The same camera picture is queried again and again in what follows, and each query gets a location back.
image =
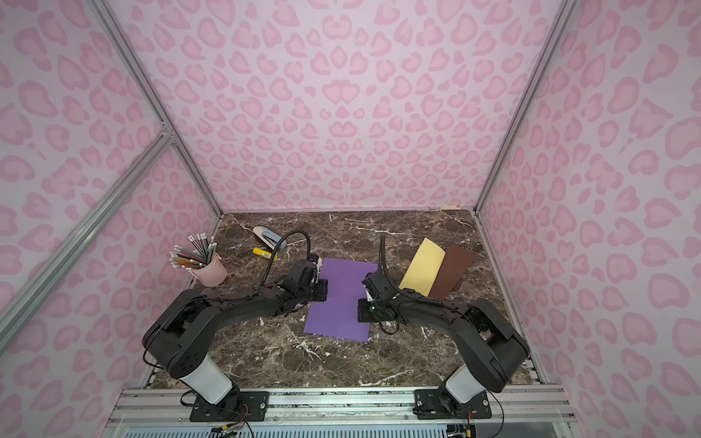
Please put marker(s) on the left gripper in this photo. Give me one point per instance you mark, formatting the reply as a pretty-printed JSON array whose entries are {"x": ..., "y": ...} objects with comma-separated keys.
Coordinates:
[{"x": 319, "y": 289}]

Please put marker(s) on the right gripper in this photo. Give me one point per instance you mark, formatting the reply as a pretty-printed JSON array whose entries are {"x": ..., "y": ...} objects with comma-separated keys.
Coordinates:
[{"x": 364, "y": 311}]

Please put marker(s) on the purple paper sheet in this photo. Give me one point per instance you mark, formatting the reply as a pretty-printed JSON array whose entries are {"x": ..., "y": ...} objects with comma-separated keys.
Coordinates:
[{"x": 337, "y": 316}]

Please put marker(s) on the yellow paper sheet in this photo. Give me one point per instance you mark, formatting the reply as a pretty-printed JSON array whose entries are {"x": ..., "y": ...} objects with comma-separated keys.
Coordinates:
[{"x": 424, "y": 268}]

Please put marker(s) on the brown paper sheet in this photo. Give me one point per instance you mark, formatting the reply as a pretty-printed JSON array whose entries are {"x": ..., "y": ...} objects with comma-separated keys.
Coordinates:
[{"x": 456, "y": 262}]

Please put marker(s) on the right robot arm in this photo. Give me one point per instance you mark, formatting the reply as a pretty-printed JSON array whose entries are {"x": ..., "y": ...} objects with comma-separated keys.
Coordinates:
[{"x": 491, "y": 349}]

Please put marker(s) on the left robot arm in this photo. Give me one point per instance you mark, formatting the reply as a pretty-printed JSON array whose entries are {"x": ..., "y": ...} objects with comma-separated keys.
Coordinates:
[{"x": 183, "y": 338}]

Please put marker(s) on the grey stapler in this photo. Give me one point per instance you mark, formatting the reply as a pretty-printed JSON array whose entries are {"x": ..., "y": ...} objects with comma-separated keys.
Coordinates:
[{"x": 266, "y": 237}]

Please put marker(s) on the yellow marker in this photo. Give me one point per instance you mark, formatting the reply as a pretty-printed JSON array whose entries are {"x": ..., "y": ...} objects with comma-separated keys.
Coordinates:
[{"x": 267, "y": 254}]

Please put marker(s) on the pink pencil cup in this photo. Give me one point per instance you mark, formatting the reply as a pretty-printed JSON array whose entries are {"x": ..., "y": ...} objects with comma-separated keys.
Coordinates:
[{"x": 213, "y": 274}]

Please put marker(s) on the bundle of pencils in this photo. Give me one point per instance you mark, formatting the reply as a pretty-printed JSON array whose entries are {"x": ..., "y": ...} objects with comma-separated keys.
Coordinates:
[{"x": 201, "y": 255}]

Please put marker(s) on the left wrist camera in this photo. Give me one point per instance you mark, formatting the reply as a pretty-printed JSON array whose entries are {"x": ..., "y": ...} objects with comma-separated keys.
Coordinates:
[{"x": 318, "y": 261}]

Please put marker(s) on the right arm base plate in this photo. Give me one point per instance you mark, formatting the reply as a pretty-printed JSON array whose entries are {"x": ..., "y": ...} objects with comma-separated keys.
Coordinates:
[{"x": 439, "y": 404}]

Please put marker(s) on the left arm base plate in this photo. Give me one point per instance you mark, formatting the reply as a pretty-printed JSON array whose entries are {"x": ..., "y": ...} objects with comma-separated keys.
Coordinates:
[{"x": 248, "y": 406}]

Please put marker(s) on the aluminium front rail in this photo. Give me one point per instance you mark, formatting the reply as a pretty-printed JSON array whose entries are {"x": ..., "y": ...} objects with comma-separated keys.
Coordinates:
[{"x": 356, "y": 406}]

